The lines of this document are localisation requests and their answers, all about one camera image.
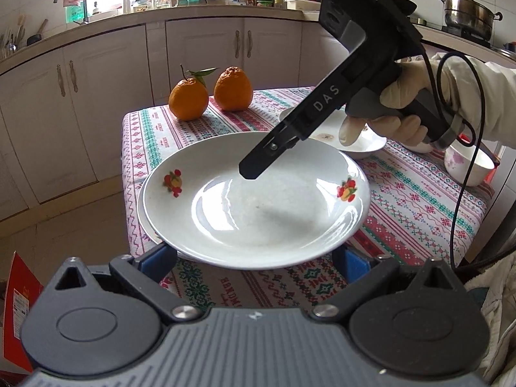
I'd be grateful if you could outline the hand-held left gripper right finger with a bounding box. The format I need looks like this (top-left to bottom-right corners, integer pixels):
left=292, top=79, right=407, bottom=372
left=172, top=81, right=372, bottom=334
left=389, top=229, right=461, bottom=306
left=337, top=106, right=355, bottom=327
left=311, top=246, right=464, bottom=326

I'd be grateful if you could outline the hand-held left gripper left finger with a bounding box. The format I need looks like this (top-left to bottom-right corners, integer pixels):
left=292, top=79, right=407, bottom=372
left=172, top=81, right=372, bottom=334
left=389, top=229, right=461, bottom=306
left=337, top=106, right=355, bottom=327
left=54, top=243, right=201, bottom=326

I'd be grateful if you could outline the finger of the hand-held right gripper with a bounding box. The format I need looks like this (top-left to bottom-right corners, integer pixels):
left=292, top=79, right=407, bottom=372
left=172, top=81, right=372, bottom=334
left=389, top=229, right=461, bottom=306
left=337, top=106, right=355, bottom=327
left=239, top=121, right=310, bottom=181

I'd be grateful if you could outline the white plate with fruit print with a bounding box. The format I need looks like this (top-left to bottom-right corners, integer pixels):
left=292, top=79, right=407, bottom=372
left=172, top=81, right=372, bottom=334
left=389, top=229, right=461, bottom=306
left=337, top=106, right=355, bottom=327
left=144, top=131, right=371, bottom=271

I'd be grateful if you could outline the white plate with small print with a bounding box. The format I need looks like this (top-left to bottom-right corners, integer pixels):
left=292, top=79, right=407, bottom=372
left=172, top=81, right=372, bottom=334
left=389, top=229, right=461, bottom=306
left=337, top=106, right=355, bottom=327
left=279, top=105, right=388, bottom=160

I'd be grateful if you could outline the white bowl with pink flowers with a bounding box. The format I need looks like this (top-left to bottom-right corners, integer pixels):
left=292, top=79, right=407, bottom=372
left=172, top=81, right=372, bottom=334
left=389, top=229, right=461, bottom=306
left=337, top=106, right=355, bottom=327
left=444, top=144, right=495, bottom=187

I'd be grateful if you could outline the person's right forearm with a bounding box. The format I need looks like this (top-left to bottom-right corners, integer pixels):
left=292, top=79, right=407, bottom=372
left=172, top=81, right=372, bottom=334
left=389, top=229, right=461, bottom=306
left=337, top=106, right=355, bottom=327
left=440, top=52, right=516, bottom=151

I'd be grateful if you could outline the person's right hand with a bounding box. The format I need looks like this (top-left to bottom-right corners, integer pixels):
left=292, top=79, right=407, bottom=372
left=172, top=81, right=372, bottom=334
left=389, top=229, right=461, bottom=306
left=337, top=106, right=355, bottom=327
left=339, top=54, right=452, bottom=148

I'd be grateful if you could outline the white cabinet door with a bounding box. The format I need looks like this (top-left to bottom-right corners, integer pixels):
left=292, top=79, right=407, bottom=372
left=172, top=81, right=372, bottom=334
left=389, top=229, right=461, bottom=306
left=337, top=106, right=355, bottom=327
left=165, top=18, right=245, bottom=106
left=244, top=16, right=301, bottom=90
left=300, top=20, right=348, bottom=88
left=0, top=62, right=100, bottom=205
left=62, top=24, right=156, bottom=179

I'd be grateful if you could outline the orange without leaves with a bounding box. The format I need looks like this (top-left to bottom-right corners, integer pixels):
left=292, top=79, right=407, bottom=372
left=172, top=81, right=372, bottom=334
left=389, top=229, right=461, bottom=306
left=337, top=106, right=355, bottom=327
left=213, top=66, right=254, bottom=112

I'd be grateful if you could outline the patterned red green tablecloth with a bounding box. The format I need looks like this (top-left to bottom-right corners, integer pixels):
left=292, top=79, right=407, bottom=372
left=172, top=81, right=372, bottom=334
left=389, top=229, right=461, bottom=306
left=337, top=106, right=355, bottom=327
left=122, top=86, right=495, bottom=312

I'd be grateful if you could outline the gas stove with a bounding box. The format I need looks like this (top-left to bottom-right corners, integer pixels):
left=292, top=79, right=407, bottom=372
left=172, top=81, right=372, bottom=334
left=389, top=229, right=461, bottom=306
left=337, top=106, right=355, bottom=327
left=415, top=17, right=493, bottom=48

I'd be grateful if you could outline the orange with green leaves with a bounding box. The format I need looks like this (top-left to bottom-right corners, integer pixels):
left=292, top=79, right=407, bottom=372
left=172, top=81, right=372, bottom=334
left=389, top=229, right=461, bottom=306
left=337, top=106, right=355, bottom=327
left=168, top=64, right=219, bottom=122

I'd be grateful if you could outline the steel steamer pot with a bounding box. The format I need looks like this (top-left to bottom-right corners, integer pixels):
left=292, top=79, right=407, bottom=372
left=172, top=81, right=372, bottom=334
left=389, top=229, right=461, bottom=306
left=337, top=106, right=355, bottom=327
left=436, top=0, right=504, bottom=41

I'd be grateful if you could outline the red cardboard box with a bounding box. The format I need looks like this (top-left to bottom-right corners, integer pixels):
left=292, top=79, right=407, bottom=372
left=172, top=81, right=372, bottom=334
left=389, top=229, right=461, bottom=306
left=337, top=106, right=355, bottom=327
left=0, top=250, right=44, bottom=375

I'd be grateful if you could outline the person's white jacket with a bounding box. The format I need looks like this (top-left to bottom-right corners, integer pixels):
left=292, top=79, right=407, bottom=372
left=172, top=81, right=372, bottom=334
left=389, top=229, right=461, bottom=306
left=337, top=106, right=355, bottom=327
left=463, top=250, right=516, bottom=387

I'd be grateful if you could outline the kitchen countertop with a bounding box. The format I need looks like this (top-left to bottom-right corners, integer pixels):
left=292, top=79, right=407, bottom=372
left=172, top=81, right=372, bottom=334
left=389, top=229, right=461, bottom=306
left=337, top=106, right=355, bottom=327
left=0, top=2, right=516, bottom=74

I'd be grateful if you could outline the green dish soap bottle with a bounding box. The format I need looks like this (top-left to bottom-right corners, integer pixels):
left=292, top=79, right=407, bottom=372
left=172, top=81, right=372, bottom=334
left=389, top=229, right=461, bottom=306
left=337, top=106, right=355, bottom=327
left=64, top=2, right=85, bottom=23

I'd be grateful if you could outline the small black ladle pan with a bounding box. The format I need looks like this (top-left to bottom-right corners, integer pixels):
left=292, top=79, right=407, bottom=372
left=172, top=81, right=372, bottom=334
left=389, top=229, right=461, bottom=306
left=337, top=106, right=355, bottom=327
left=26, top=19, right=49, bottom=46

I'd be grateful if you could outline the cooking utensils bundle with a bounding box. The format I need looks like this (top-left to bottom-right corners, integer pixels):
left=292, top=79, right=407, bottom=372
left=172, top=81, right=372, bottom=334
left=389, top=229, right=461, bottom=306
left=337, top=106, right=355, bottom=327
left=0, top=15, right=25, bottom=60

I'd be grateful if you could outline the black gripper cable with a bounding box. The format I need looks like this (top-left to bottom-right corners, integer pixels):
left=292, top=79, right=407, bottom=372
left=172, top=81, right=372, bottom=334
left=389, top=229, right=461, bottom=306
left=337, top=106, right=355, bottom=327
left=419, top=42, right=486, bottom=269

